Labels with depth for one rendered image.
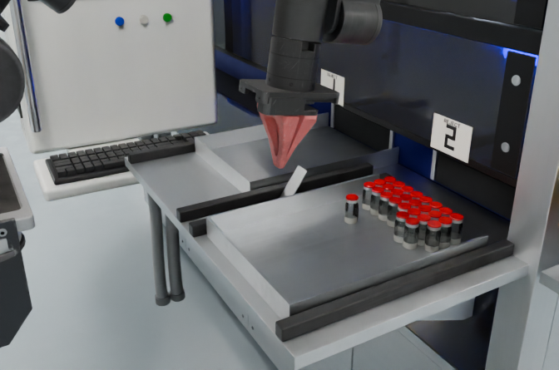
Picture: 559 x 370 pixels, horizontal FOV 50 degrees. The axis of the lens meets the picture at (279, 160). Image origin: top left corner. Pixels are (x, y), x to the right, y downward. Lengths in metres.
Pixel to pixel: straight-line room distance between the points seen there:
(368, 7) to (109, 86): 0.97
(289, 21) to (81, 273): 2.04
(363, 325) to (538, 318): 0.34
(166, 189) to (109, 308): 1.27
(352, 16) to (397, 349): 0.79
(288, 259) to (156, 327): 1.37
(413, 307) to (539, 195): 0.24
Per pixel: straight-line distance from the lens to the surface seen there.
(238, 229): 0.97
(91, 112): 1.57
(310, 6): 0.65
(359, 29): 0.70
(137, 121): 1.60
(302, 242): 0.93
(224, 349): 2.10
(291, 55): 0.66
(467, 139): 0.97
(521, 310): 1.00
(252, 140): 1.33
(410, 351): 1.25
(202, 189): 1.12
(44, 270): 2.65
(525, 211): 0.93
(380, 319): 0.79
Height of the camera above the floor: 1.36
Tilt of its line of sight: 23 degrees down
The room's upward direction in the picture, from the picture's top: straight up
